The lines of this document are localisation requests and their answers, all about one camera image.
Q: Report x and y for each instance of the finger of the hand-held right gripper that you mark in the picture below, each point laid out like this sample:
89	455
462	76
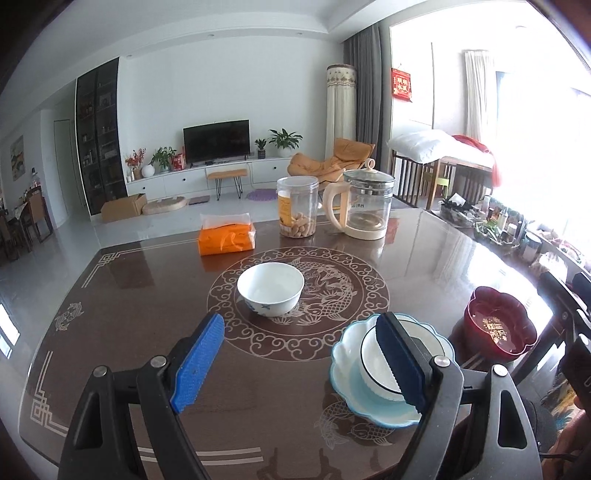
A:
558	295
582	282

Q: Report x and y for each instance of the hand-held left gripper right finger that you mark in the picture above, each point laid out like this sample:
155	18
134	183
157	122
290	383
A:
399	364

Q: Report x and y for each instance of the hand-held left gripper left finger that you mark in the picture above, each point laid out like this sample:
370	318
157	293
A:
198	364

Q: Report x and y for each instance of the white ribbed bowl black rim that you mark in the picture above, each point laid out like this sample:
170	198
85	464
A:
373	374

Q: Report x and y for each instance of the blue white scalloped bowl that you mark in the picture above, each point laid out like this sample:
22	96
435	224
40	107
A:
351	392

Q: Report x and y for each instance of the small red flower-shaped plate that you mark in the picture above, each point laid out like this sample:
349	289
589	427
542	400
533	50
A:
498	323

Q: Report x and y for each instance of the white bowl blue print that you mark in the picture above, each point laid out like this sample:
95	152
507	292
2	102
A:
270	286

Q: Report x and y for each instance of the clear plastic bag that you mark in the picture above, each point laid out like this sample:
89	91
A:
551	264

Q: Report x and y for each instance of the person's floral clothing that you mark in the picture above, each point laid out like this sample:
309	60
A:
561	399

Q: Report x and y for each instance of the glass jar metal lid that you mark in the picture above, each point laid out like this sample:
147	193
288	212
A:
531	247

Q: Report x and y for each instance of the dark cloth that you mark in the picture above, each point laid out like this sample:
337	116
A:
540	424

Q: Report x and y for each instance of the group of small bottles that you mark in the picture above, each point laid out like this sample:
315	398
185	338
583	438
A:
503	226

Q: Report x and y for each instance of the orange tissue pack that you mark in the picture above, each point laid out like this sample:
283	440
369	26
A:
226	240

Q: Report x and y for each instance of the black basket with tissue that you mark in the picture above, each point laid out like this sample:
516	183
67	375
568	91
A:
459	210

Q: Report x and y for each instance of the red cloth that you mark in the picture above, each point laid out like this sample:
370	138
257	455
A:
496	166

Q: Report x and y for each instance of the small green chair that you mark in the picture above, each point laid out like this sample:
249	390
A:
442	188

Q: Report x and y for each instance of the beige round cushion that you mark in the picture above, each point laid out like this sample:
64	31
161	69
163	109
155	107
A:
164	205

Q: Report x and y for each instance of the grey flat scale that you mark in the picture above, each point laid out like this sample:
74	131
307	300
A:
198	201

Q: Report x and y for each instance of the cardboard box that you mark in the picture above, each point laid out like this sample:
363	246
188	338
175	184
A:
122	208

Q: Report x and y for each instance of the purple round mat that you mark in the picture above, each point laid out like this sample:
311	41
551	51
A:
262	194

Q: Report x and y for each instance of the white television cabinet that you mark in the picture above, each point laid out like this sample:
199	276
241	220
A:
175	182

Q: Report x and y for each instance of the clear plastic snack jar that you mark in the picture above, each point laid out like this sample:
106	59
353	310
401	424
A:
298	207

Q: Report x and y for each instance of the dark wooden crib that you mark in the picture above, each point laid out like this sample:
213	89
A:
408	177

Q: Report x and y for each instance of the tan bench hairpin legs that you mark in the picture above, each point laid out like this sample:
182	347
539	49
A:
226	174

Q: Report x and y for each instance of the white round vase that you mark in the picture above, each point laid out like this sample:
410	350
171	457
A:
147	170

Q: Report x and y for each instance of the white pillow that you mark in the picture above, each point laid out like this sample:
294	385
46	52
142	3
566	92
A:
425	145

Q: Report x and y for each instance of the red gift bag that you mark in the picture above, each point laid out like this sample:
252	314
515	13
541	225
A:
178	163

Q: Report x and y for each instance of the bushy green potted plant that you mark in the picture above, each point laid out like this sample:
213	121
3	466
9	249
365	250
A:
163	159

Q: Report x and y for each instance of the red flowers in vase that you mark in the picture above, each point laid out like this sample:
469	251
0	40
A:
135	161

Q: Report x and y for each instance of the orange lounge chair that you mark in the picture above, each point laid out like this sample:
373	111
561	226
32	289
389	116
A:
323	164

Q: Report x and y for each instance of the white curtain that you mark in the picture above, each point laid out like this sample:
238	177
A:
480	92

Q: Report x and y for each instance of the dark wooden chair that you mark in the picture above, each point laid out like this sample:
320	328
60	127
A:
37	214

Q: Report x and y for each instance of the black television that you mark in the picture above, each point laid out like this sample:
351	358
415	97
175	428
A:
217	141

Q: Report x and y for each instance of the small green potted plant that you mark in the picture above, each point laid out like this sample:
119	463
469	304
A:
261	148

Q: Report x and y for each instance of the large green potted plant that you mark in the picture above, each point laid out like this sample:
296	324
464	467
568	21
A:
285	141

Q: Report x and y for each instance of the black glass display cabinet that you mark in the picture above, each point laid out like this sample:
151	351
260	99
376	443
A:
101	138

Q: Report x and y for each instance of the covered standing air conditioner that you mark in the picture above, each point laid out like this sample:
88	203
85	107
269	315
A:
340	106

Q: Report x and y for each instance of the grey curtain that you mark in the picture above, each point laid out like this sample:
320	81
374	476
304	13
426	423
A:
367	92

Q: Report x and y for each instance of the red wall hanging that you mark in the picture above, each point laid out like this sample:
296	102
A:
401	84

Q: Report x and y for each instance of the framed wall painting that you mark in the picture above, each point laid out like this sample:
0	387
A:
17	157

